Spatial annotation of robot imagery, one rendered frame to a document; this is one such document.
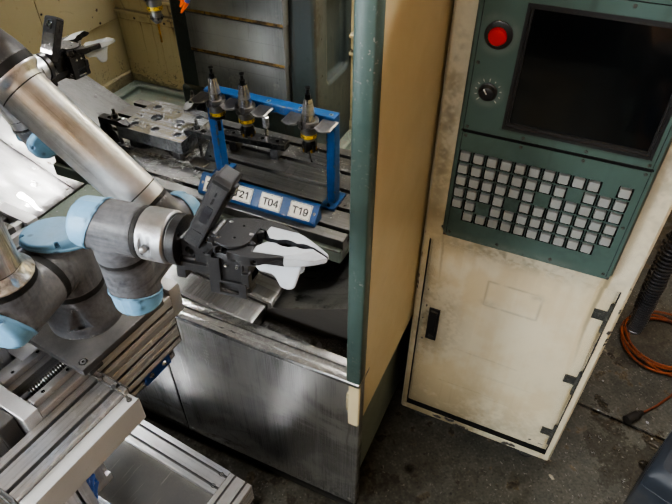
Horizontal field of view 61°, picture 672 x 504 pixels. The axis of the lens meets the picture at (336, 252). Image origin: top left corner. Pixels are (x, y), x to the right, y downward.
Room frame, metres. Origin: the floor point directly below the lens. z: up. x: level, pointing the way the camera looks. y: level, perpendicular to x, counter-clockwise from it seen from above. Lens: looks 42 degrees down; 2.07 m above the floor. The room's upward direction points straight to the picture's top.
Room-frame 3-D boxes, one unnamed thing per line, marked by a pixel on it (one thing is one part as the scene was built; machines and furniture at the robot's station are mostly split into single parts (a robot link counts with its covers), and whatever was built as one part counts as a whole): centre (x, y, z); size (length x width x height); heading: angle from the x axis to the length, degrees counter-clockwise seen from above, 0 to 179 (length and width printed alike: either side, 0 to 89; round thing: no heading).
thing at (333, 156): (1.56, 0.01, 1.05); 0.10 x 0.05 x 0.30; 155
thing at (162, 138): (1.96, 0.64, 0.97); 0.29 x 0.23 x 0.05; 65
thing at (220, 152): (1.75, 0.41, 1.05); 0.10 x 0.05 x 0.30; 155
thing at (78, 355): (0.81, 0.54, 1.13); 0.36 x 0.22 x 0.06; 150
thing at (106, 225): (0.62, 0.31, 1.56); 0.11 x 0.08 x 0.09; 74
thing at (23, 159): (2.22, 1.20, 0.75); 0.89 x 0.67 x 0.26; 155
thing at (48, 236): (0.81, 0.53, 1.33); 0.13 x 0.12 x 0.14; 164
